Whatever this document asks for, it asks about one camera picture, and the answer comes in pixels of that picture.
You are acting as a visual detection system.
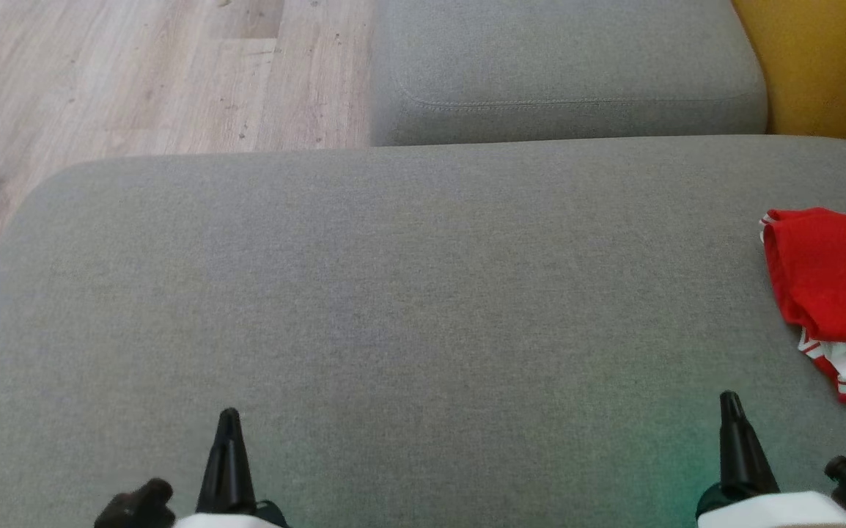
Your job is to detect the small grey sofa cushion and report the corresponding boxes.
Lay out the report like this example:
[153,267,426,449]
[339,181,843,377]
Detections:
[369,0,770,147]

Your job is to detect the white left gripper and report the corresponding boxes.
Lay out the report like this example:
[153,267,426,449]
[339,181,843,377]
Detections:
[172,408,290,528]

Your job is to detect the large grey sofa seat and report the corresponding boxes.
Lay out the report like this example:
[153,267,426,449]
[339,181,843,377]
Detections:
[0,136,846,528]

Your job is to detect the yellow sofa cushion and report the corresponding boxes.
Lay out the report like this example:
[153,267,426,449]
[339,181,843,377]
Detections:
[731,0,846,155]

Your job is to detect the red white shorts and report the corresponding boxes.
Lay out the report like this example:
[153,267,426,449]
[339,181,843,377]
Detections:
[759,208,846,345]

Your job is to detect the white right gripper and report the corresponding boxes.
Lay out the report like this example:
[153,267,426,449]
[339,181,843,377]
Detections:
[695,390,846,528]

